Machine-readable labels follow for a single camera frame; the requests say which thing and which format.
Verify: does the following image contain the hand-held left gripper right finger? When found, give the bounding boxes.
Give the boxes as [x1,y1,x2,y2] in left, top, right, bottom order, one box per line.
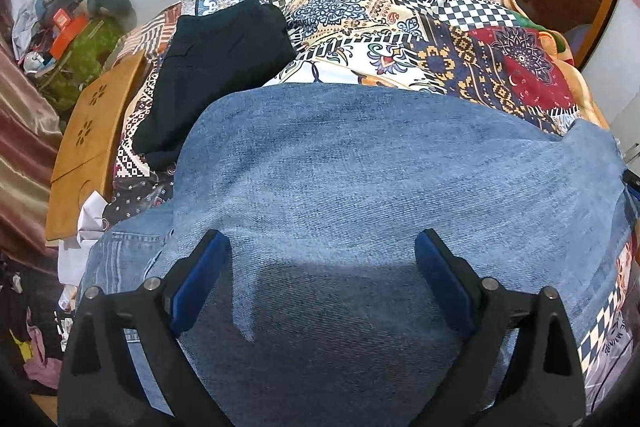
[414,228,587,427]

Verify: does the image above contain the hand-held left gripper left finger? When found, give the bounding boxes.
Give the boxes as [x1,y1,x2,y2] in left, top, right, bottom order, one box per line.
[57,229,233,427]

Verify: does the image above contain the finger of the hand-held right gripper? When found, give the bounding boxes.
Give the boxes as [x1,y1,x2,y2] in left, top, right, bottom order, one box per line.
[621,171,640,220]

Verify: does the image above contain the blue denim pants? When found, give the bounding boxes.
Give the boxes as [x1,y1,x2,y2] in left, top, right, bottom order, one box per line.
[75,84,633,427]

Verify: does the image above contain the white cloth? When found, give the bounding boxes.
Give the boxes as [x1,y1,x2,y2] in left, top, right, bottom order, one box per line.
[57,189,118,298]

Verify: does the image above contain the wooden framed mirror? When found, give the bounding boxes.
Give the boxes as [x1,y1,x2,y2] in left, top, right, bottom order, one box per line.
[577,0,640,158]

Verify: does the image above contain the wooden folding lap table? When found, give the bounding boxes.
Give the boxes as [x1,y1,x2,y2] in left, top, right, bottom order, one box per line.
[46,52,147,248]

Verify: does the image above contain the pile of clothes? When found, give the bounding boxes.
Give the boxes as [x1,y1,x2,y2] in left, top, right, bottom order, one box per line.
[0,252,76,398]

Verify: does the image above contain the black folded garment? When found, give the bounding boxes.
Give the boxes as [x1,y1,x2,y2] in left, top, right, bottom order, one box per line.
[134,0,298,170]

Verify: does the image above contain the striped satin curtain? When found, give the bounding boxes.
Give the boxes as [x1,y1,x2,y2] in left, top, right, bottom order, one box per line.
[0,0,63,268]

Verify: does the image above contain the green fabric bag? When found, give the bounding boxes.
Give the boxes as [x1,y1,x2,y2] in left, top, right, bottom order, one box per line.
[37,14,126,112]

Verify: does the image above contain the patchwork printed blanket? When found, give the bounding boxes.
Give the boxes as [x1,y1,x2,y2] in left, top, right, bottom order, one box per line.
[107,0,640,413]

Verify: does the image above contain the orange box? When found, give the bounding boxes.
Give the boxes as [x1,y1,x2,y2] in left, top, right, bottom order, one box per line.
[49,8,88,58]

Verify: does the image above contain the pale printed cloth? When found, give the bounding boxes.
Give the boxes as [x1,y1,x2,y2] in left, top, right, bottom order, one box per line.
[12,0,51,58]

